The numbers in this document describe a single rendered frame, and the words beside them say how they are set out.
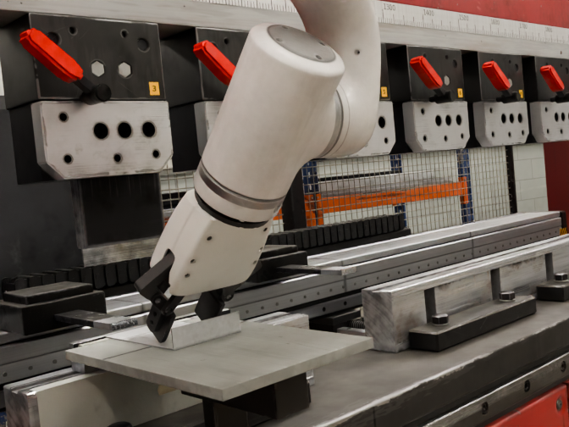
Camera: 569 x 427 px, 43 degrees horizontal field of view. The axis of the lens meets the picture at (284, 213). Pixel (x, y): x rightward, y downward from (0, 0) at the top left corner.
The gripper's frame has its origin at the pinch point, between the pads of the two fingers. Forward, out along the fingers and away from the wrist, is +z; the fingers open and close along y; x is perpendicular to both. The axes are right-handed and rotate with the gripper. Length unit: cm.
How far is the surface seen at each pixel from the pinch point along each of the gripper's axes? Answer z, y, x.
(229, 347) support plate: -3.4, 0.7, 7.7
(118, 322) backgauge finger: 10.3, 0.2, -9.0
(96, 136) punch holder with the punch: -10.1, 4.1, -17.8
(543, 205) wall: 250, -706, -220
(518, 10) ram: -26, -85, -30
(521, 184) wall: 233, -672, -241
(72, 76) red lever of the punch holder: -17.4, 8.7, -17.6
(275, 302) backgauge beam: 29, -42, -20
